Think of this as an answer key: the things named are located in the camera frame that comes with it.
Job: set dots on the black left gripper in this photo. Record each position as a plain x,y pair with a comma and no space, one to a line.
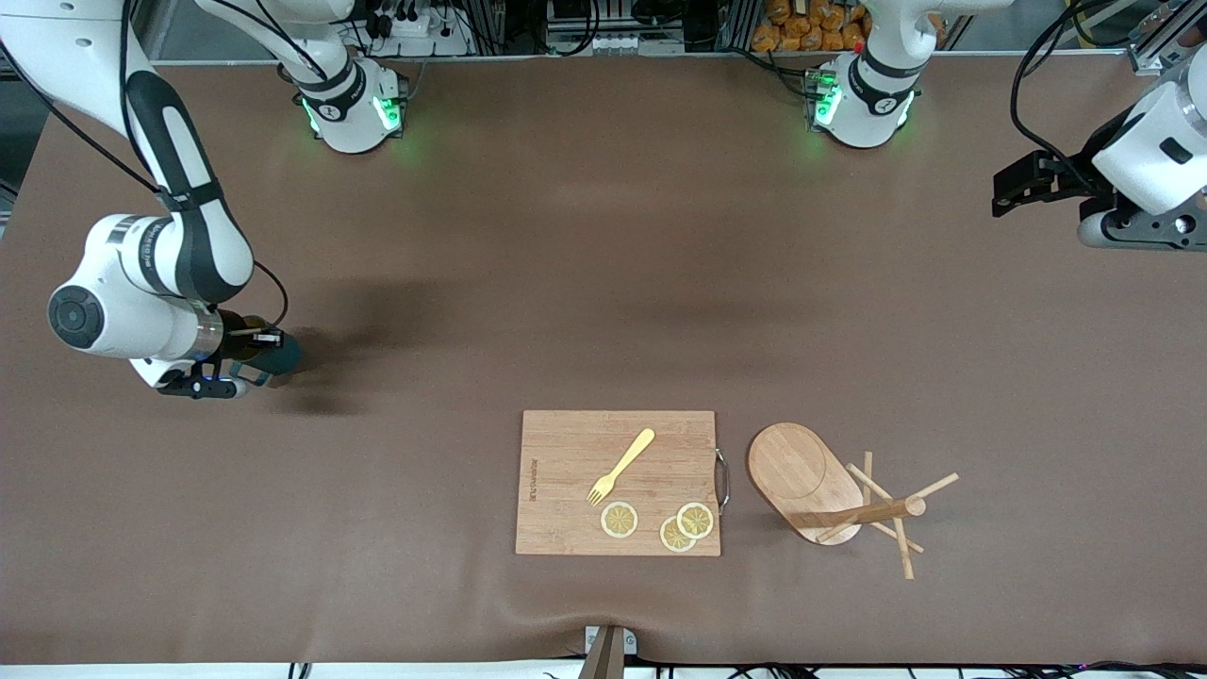
1084,174

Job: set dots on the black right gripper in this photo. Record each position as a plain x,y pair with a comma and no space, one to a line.
239,347

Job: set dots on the dark green cup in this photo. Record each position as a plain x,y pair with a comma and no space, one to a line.
283,355

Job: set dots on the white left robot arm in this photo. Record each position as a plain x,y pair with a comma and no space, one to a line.
868,113

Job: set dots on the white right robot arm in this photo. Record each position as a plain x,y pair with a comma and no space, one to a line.
189,236

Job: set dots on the wooden cup rack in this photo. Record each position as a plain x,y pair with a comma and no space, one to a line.
797,471

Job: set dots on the bag of orange buns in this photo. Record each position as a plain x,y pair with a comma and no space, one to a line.
801,33

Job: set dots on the wooden cutting board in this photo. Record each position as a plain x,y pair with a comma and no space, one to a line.
566,453

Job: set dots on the white power strip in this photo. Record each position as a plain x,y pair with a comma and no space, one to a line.
410,24

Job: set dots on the yellow plastic fork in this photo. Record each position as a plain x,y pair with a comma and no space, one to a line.
627,459

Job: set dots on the lemon slice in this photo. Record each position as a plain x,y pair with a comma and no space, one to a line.
620,520
672,538
696,520

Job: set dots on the black background electronics unit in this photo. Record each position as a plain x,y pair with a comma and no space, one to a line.
585,24

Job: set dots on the aluminium frame post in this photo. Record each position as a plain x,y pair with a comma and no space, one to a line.
1155,52

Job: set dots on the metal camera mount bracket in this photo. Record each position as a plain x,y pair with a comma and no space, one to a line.
608,655

